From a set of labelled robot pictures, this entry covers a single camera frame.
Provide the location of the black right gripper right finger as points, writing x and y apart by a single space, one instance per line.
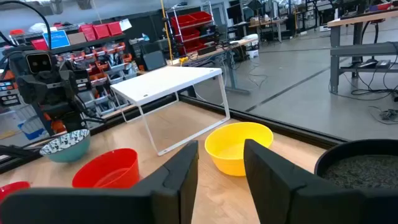
280 193

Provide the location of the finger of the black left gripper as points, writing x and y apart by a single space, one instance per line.
69 83
28 90

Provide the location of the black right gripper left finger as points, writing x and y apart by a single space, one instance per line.
164 199

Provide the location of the yellow plastic mini bowl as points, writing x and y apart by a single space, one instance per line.
239 155

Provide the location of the red plastic mini bowl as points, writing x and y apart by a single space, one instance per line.
11 188
105 174

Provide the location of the teal bowl patterned inside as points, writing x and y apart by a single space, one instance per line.
66 152

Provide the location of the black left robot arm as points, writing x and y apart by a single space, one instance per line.
76 121

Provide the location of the white and blue bucket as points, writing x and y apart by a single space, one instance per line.
31 129

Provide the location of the orange and black stand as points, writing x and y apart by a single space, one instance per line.
58 127

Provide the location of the blue sign board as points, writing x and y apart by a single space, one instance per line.
56 39

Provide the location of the red storage bin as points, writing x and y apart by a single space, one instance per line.
87 32
114 28
101 31

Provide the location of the potted green plant black pot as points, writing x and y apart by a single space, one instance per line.
357 171

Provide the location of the black equipment case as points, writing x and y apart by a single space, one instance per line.
154 60

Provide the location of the white perforated metal shelf riser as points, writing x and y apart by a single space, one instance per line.
164 82

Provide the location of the yellow vertical pole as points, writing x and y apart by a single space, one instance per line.
166 31

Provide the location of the wooden top work table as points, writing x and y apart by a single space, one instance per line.
231 71

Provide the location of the metal rack with red bins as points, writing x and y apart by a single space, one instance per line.
189 21

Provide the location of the white plastic bin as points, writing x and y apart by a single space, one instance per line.
252 53

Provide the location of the grey steel workbench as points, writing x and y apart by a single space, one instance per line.
360 49

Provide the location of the wooden top office table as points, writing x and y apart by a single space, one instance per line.
267 22

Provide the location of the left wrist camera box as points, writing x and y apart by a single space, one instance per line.
38 63

